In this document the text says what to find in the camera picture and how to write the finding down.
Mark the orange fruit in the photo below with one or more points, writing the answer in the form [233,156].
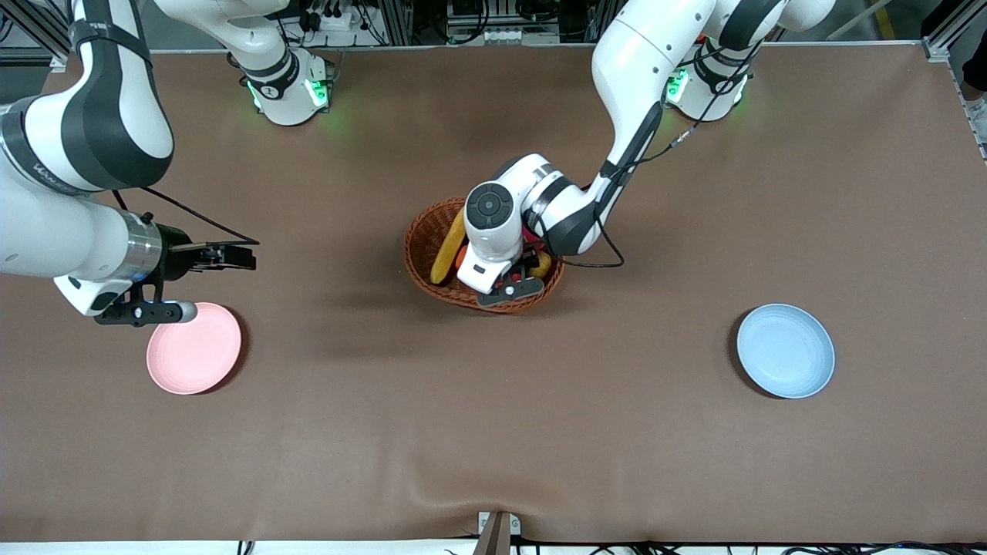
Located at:
[460,258]

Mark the pink plate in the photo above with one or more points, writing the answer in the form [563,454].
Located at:
[193,354]

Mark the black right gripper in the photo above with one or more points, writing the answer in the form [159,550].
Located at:
[176,250]

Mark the blue plate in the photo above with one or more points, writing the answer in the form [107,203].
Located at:
[785,351]

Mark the aluminium frame profile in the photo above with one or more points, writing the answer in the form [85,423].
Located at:
[937,48]
[31,23]

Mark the brown table cloth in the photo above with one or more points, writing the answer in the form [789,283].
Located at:
[493,432]

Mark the brown kiwi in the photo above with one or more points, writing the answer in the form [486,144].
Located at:
[544,264]

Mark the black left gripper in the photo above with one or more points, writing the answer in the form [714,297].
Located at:
[532,263]

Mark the white power strip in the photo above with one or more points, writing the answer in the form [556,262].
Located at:
[339,17]

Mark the brown wicker basket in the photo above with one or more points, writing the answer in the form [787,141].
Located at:
[432,254]

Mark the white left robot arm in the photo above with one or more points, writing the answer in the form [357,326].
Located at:
[640,62]

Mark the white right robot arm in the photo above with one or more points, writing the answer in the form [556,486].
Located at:
[100,116]

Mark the grey metal table clamp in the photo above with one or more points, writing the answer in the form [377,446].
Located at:
[497,532]

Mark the yellow banana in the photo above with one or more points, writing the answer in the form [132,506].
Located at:
[446,258]

